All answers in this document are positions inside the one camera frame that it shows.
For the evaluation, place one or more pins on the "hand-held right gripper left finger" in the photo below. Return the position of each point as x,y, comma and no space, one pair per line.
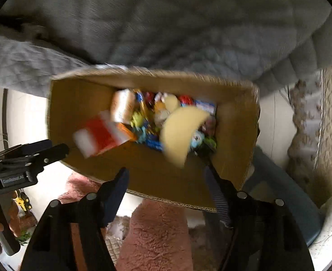
115,194

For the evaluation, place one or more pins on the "yellow toy excavator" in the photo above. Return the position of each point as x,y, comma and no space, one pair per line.
23,203

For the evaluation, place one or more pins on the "red paper cup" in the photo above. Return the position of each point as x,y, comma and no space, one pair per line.
101,135

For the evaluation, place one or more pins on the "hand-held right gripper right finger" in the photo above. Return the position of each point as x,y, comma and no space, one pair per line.
218,197

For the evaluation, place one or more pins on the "pile of small toys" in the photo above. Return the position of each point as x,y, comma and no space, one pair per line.
148,138

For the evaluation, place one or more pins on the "grey quilted table cover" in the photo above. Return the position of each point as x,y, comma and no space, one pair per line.
168,19

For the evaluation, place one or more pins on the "yellow crescent plush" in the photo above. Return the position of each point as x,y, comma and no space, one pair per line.
177,135

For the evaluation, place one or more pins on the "cardboard box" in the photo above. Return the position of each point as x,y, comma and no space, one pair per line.
154,172

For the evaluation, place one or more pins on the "orange tissue pack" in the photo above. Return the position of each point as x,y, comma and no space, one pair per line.
122,107

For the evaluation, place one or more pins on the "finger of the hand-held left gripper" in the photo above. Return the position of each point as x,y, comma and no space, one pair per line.
27,147
55,152

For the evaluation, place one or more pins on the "blue grey stool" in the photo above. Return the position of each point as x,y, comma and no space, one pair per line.
290,203

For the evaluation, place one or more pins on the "person's left hand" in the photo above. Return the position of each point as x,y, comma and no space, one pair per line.
14,214

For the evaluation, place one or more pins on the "beige lace trim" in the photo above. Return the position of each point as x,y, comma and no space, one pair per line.
303,135

